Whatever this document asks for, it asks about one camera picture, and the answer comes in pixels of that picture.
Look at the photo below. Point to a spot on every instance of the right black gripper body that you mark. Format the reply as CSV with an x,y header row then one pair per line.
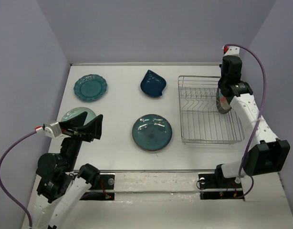
x,y
221,81

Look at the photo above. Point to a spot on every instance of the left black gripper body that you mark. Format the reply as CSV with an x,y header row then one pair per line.
x,y
72,144

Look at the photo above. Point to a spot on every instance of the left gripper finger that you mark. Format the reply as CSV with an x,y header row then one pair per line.
x,y
74,122
93,130

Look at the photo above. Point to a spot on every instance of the light mint glass plate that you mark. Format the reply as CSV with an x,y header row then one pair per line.
x,y
76,111

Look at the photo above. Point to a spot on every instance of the teal scalloped plate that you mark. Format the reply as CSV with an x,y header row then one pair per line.
x,y
90,87

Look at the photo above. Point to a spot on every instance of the red and blue floral plate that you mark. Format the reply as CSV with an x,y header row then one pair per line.
x,y
221,102

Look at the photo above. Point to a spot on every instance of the dark teal round plate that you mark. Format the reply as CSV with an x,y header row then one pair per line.
x,y
152,132

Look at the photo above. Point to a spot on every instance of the dark blue teardrop dish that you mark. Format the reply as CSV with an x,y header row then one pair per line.
x,y
153,84

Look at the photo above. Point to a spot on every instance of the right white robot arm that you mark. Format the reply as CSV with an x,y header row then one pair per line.
x,y
265,152

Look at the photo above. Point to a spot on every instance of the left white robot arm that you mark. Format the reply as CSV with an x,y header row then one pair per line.
x,y
58,191

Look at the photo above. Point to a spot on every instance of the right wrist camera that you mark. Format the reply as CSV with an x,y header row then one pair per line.
x,y
231,50

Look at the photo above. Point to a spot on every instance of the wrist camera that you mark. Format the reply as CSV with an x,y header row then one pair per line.
x,y
51,130
231,50

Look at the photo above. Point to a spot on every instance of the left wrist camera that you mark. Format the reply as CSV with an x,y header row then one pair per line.
x,y
51,130

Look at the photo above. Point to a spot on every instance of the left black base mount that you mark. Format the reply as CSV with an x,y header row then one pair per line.
x,y
103,190

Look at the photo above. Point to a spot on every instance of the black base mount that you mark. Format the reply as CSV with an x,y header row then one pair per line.
x,y
212,188
103,190

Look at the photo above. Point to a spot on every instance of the metal wire dish rack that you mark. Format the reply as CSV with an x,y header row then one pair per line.
x,y
200,120

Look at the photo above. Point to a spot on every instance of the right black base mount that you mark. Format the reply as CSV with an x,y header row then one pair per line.
x,y
212,188

